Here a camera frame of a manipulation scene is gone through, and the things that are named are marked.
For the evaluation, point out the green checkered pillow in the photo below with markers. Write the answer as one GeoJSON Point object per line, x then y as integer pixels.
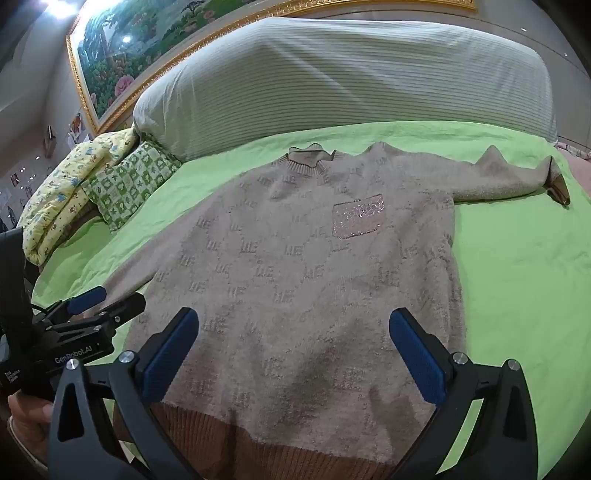
{"type": "Point", "coordinates": [129, 180]}

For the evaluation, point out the green bed sheet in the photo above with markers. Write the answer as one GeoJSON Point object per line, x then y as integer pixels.
{"type": "Point", "coordinates": [508, 277]}

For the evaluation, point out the wall sticker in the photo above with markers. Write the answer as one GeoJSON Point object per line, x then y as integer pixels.
{"type": "Point", "coordinates": [77, 124]}

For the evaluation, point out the person's left hand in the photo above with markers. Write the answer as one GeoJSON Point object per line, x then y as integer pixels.
{"type": "Point", "coordinates": [30, 424]}

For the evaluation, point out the gold framed landscape painting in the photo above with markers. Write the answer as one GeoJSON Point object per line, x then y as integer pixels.
{"type": "Point", "coordinates": [138, 50]}

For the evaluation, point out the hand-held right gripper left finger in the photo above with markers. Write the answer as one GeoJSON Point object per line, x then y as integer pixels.
{"type": "Point", "coordinates": [171, 355]}

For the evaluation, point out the white striped pillow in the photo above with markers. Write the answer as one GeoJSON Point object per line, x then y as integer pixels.
{"type": "Point", "coordinates": [351, 83]}

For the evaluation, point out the pink blanket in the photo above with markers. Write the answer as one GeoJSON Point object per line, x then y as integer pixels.
{"type": "Point", "coordinates": [577, 170]}

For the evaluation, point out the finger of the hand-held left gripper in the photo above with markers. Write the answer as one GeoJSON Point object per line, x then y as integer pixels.
{"type": "Point", "coordinates": [124, 307]}
{"type": "Point", "coordinates": [87, 297]}

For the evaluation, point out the beige knit sweater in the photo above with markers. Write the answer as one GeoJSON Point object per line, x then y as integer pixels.
{"type": "Point", "coordinates": [286, 277]}

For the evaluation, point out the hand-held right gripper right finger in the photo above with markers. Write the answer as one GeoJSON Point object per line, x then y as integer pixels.
{"type": "Point", "coordinates": [415, 360]}

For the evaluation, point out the yellow printed quilt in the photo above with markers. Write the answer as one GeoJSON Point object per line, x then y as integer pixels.
{"type": "Point", "coordinates": [64, 194]}

